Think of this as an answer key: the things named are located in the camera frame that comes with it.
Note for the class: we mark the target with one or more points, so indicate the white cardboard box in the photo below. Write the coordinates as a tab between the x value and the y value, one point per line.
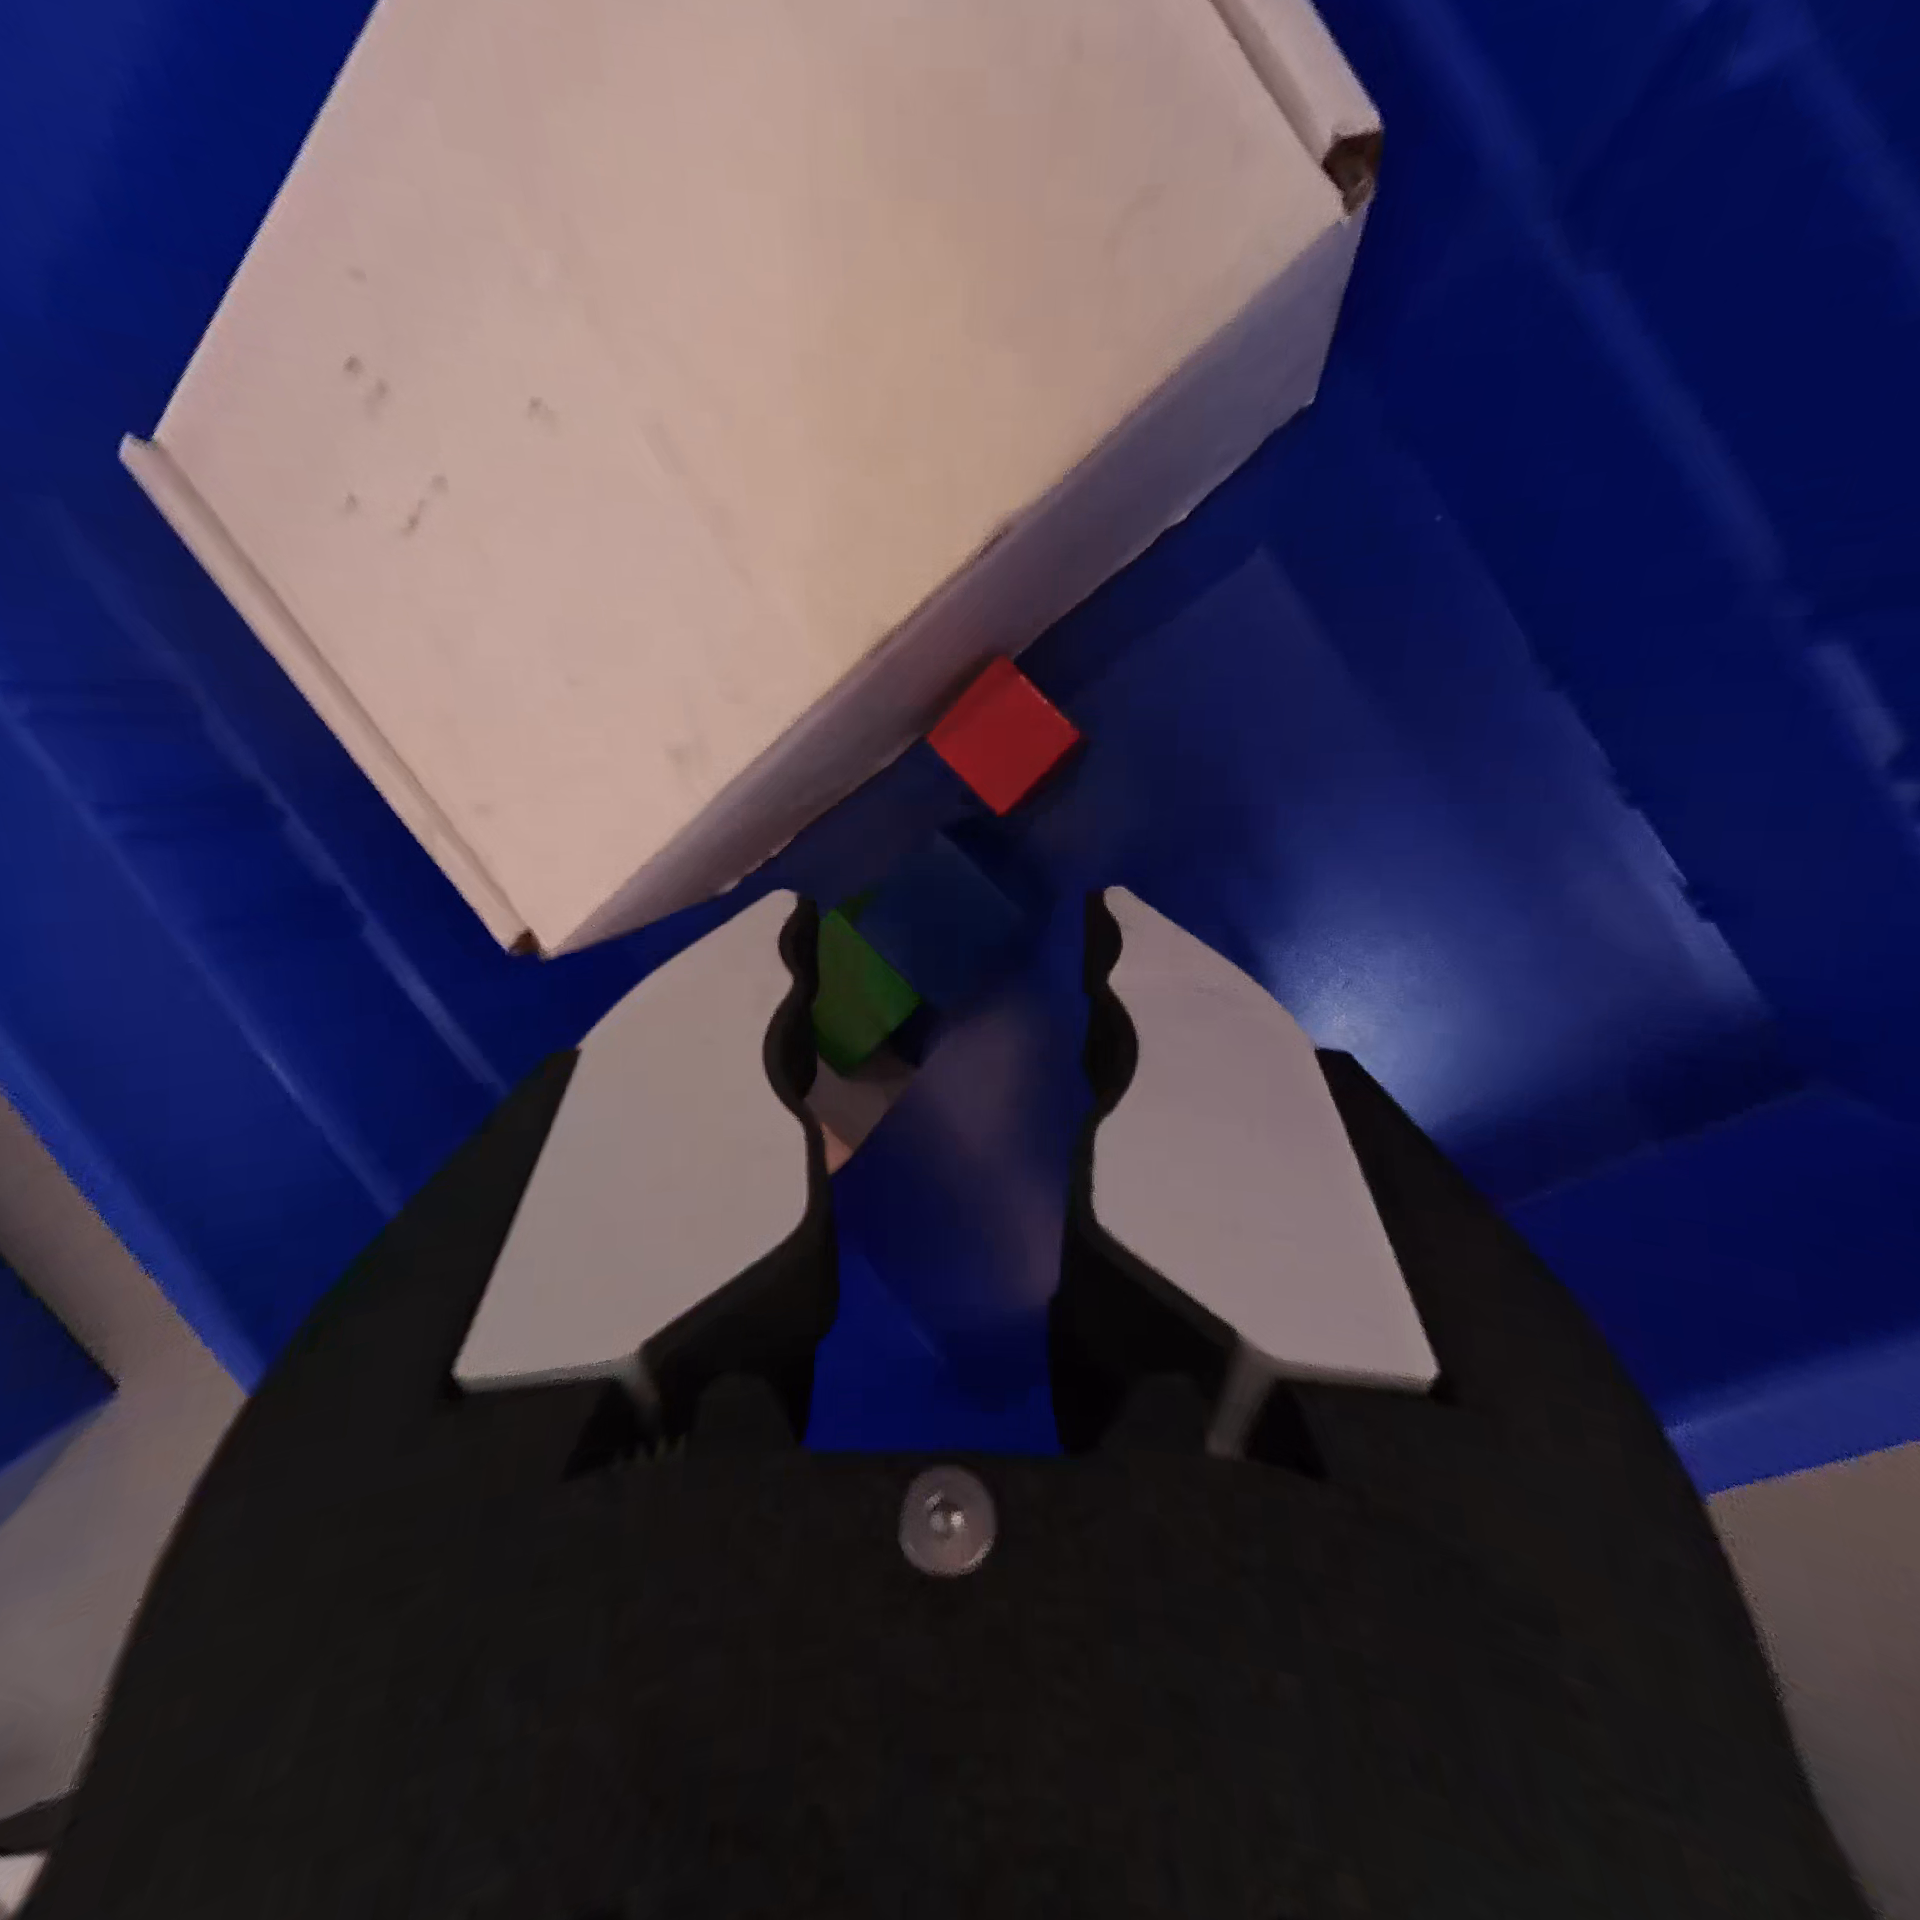
677	375

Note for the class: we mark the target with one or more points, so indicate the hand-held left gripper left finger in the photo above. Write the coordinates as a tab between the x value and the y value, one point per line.
647	1170

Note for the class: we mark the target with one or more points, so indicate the green cube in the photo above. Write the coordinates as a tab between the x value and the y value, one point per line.
860	991

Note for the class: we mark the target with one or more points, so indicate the blue cube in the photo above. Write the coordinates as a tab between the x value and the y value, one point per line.
949	915

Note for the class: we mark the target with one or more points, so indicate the blue plastic bin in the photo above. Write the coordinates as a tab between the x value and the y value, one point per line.
1500	450

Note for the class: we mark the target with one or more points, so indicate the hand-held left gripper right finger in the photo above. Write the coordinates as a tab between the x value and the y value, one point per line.
1260	1170

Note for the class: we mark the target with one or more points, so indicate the red cube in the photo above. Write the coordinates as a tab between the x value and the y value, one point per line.
1001	734

